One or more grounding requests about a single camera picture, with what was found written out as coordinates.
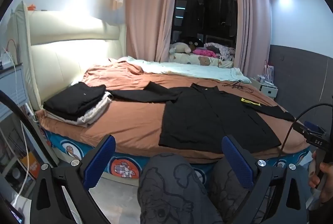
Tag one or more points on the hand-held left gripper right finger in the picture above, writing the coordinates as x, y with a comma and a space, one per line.
238, 161

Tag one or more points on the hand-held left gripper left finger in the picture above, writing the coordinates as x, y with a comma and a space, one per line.
100, 159

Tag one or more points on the large black jacket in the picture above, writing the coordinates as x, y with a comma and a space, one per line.
208, 119

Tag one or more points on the hanging dark clothes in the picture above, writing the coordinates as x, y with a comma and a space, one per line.
192, 10

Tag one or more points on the person's right hand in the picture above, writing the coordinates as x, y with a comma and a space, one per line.
328, 187

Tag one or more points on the bed with orange sheet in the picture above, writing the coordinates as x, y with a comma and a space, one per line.
135, 125

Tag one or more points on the folded white garment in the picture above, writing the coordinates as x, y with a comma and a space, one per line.
97, 109

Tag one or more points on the folded black garment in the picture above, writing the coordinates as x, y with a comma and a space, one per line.
75, 100

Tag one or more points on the white nightstand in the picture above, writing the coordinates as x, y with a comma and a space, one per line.
268, 89

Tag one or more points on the person's grey patterned pants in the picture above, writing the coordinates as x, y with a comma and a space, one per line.
169, 187

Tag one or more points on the cream padded headboard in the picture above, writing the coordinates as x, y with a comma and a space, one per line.
65, 57

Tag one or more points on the pale green blanket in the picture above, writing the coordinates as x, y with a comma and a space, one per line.
182, 69

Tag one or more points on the grey bedside cabinet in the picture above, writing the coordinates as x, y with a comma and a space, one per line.
11, 91

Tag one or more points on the bear print cushion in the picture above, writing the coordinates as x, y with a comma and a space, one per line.
192, 59

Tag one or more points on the floral patterned clothing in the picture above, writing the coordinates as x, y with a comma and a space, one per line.
223, 50

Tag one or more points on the pink cloth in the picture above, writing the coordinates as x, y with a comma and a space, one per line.
204, 53

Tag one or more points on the black plush toy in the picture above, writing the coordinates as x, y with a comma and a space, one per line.
195, 43

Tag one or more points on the cream plush toy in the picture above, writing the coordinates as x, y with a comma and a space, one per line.
179, 47

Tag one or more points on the pink curtain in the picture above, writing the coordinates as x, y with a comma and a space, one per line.
148, 13
253, 26

